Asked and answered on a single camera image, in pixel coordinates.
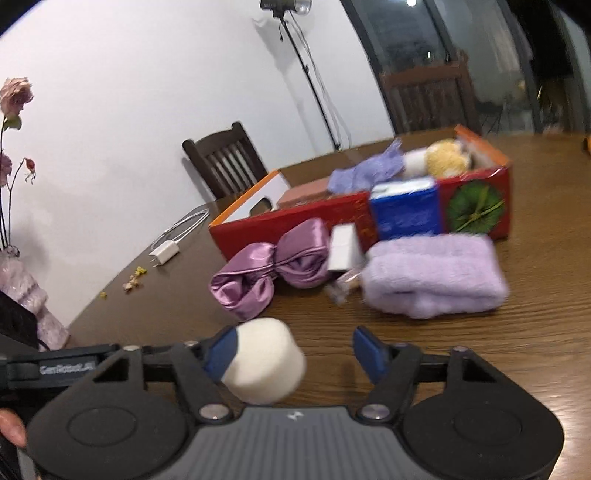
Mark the black framed sliding glass door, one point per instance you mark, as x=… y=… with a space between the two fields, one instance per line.
x=397 y=37

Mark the clear plastic wrapper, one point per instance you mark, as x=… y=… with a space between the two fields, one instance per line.
x=339 y=290

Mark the fallen dried petals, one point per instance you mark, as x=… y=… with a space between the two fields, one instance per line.
x=134 y=281

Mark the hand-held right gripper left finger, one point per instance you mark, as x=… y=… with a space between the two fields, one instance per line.
x=219 y=357

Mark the blue tissue packet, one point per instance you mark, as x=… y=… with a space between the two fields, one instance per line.
x=404 y=212

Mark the studio light on stand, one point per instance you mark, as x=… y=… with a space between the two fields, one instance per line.
x=281 y=4

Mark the dark wooden slatted chair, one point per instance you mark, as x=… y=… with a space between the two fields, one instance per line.
x=429 y=92
x=226 y=161

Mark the pink ceramic vase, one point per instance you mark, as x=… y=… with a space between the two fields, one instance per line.
x=23 y=277

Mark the purple fluffy towel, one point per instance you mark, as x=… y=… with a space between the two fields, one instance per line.
x=429 y=277

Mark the black box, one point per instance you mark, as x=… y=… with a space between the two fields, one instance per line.
x=16 y=318

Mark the person's left hand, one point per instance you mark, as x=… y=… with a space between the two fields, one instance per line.
x=14 y=429

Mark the white foam cylinder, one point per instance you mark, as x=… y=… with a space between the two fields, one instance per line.
x=263 y=360

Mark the small white box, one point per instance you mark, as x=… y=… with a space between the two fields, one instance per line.
x=344 y=249

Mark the pink layered sponge block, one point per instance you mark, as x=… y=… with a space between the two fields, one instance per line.
x=304 y=191

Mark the white plush toy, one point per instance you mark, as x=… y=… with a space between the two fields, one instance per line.
x=415 y=161

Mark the yellow plush toy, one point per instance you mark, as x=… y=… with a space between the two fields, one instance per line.
x=445 y=159

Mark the red cardboard box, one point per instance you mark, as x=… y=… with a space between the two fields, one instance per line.
x=300 y=221

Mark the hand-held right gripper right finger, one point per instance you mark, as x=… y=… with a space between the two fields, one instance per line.
x=371 y=353

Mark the purple knit cloth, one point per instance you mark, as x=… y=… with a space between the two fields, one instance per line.
x=360 y=175

